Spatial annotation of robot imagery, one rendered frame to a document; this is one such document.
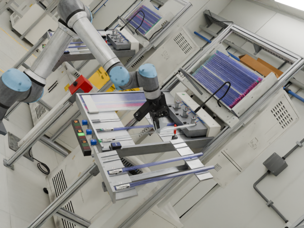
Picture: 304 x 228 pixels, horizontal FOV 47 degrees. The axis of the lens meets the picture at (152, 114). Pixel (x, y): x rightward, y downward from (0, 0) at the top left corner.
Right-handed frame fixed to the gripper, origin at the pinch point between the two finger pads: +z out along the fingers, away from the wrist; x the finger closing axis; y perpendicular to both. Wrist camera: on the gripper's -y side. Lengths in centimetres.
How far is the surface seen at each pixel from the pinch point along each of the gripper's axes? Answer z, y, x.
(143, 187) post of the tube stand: 18.2, -16.7, -14.0
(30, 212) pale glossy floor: 60, -83, 47
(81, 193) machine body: 58, -48, 42
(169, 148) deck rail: 29.0, 9.7, 16.9
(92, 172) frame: 19.0, -36.1, 12.0
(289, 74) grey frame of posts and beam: 8, 90, 13
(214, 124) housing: 30, 43, 22
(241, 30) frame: 3, 100, 76
